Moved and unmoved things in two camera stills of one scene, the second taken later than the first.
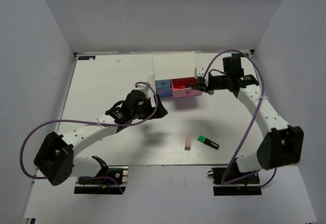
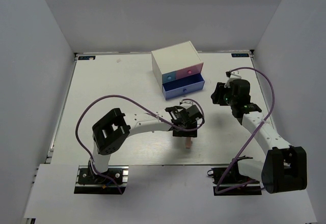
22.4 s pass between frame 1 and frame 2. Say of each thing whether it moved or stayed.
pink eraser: stayed
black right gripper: moved
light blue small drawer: moved
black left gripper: moved
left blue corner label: stayed
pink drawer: moved
